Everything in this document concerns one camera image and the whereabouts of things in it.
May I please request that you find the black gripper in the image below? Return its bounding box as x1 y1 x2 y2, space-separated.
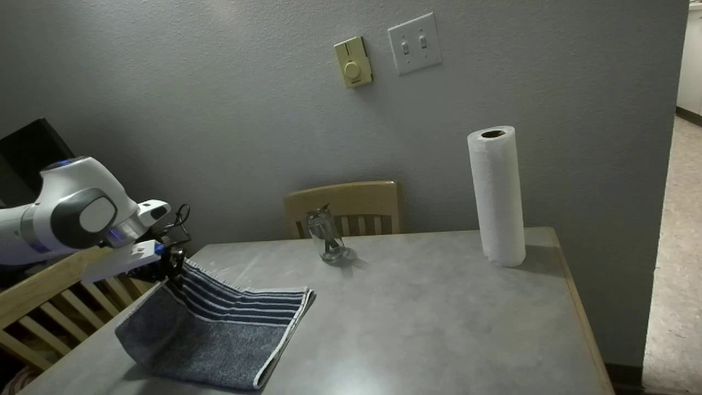
151 222 189 284

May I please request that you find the blue striped towel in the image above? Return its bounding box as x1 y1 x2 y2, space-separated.
115 265 315 392

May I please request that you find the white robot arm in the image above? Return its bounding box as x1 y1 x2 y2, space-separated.
0 155 192 287

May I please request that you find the white paper towel roll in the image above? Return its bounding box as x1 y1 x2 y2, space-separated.
468 125 526 265

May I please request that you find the wooden chair at left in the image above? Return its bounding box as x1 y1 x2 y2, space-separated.
0 247 150 371

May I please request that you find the wooden chair behind table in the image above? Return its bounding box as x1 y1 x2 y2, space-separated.
284 179 401 237

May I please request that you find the black monitor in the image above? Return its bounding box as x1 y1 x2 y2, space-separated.
0 119 72 205

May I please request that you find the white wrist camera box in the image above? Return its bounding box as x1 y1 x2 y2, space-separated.
81 239 162 282

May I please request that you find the white light switch plate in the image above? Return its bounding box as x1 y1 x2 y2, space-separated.
389 13 444 74

